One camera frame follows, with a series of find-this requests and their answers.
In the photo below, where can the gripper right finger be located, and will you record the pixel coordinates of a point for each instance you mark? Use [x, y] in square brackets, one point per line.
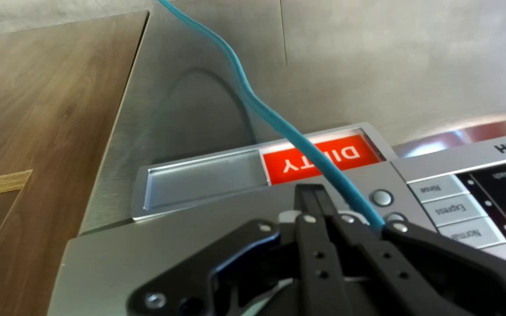
[433, 263]

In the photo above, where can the stainless steel dishwasher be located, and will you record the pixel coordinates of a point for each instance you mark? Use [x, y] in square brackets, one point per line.
[103, 272]

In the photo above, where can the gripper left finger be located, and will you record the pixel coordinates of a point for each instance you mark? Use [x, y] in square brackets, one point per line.
[310, 245]

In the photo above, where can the wooden cabinet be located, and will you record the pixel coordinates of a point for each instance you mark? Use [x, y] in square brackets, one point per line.
[37, 109]

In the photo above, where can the silver and red sliding sign magnet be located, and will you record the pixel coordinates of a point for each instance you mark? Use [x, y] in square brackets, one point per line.
[200, 180]

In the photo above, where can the dishwasher door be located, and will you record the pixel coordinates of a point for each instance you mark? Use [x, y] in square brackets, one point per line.
[169, 109]

